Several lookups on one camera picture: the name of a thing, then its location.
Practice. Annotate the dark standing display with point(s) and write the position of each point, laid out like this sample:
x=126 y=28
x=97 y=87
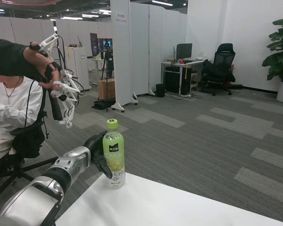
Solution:
x=94 y=44

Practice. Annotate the large green leafy plant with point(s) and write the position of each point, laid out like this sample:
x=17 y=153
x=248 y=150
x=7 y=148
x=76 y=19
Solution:
x=280 y=58

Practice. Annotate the black bag on floor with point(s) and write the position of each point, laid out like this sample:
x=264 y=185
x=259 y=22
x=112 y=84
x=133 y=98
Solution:
x=101 y=104

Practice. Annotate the green drink bottle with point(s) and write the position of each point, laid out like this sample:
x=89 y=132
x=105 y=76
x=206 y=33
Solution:
x=113 y=146

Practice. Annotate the lit computer screen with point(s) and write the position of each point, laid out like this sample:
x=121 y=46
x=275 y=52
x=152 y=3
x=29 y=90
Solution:
x=105 y=44

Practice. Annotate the black trash bin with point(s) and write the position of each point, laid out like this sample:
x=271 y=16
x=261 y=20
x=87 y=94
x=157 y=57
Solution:
x=160 y=90

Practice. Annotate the white folding partition wall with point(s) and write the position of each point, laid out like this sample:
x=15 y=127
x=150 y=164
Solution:
x=155 y=47

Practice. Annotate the black computer monitor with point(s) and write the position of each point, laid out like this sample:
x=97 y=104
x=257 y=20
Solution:
x=184 y=51

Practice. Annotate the black camera tripod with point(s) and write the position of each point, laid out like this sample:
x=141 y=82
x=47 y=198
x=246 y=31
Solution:
x=107 y=58

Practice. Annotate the white office desk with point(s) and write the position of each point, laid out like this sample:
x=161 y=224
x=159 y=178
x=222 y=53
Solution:
x=174 y=63

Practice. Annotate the black swivel chair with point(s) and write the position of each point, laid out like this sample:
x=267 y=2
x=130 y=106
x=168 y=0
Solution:
x=28 y=141

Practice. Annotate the brown cardboard box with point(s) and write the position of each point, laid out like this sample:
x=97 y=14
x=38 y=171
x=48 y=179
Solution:
x=110 y=89

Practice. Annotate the small wooden shelf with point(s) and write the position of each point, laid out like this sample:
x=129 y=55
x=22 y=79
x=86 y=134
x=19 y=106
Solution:
x=194 y=81

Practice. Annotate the white partition panel with sign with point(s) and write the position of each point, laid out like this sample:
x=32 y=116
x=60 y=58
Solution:
x=120 y=58

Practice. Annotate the person hand with finger straps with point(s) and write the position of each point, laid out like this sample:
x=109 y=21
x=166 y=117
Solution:
x=42 y=63

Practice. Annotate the white cabinet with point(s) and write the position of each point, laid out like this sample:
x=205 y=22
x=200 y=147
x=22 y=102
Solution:
x=79 y=68

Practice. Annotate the black sleeved person forearm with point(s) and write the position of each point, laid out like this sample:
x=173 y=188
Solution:
x=7 y=58

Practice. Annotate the black mesh office chair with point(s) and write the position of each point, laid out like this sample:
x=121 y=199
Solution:
x=217 y=73

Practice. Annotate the row of white partitions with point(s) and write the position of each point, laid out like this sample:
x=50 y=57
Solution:
x=21 y=30

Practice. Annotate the white exoskeleton glove linkage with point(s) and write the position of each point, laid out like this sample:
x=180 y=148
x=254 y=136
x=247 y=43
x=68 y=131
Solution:
x=69 y=90

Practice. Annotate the white paper sign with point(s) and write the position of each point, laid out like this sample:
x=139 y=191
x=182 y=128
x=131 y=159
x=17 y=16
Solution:
x=121 y=17

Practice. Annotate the person in white shirt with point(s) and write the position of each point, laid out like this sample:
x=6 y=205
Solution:
x=14 y=106

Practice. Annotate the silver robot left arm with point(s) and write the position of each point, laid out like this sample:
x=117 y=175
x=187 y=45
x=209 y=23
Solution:
x=37 y=200

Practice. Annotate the black computer tower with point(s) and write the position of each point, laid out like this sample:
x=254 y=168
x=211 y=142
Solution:
x=174 y=80

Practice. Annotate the white power strip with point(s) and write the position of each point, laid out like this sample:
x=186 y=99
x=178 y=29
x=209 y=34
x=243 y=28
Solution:
x=186 y=95

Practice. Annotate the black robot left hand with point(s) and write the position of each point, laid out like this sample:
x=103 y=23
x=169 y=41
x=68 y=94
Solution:
x=95 y=146

